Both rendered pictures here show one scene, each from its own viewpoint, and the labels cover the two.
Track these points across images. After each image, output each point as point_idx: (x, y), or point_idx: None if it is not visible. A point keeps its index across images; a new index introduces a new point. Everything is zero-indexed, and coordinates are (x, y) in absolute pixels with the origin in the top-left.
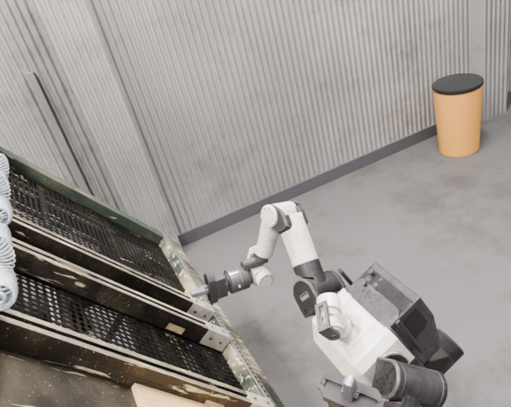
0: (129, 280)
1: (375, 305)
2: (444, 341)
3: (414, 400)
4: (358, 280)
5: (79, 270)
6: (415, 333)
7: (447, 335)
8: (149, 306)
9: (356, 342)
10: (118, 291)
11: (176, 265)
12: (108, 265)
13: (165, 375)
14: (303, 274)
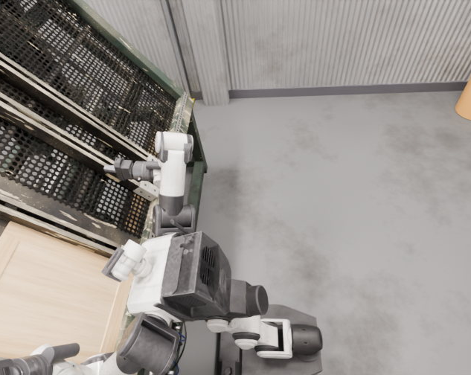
0: (95, 131)
1: (171, 269)
2: (251, 300)
3: (135, 364)
4: (181, 237)
5: (32, 117)
6: (193, 304)
7: (257, 298)
8: (89, 158)
9: (141, 287)
10: (62, 141)
11: (173, 122)
12: (77, 115)
13: (36, 225)
14: (160, 204)
